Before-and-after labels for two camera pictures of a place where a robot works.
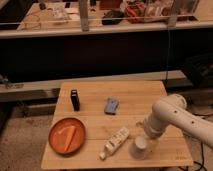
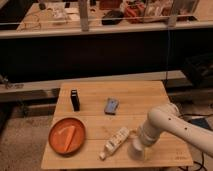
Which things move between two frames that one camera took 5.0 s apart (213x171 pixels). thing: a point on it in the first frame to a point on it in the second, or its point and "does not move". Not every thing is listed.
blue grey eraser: x=111 y=106 does not move
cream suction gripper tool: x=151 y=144 to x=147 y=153
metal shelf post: x=84 y=17 does not move
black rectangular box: x=75 y=100 does not move
